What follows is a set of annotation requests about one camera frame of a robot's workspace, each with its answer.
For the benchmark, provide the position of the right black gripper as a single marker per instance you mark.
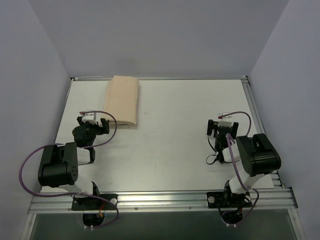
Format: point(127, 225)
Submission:
point(222, 130)

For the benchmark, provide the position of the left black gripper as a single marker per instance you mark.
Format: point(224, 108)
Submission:
point(93, 125)

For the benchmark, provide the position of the beige surgical wrap cloth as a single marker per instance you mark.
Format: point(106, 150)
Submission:
point(121, 100)

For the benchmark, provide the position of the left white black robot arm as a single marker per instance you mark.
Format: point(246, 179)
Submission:
point(59, 165)

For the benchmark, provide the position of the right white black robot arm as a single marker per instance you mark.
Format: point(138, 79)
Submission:
point(256, 154)

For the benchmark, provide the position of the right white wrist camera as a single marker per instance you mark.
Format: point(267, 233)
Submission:
point(225, 120)

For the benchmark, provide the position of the right aluminium side rail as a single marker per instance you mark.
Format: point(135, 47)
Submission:
point(248, 105)

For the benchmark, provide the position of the back aluminium rail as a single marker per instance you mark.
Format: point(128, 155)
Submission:
point(159, 78)

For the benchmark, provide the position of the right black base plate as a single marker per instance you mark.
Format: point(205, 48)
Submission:
point(217, 200)

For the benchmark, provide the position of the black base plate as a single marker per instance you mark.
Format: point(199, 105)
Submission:
point(90, 204)
point(217, 200)

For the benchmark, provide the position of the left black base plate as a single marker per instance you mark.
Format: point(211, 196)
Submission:
point(90, 204)

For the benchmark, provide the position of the front aluminium rail frame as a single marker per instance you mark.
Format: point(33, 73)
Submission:
point(165, 201)

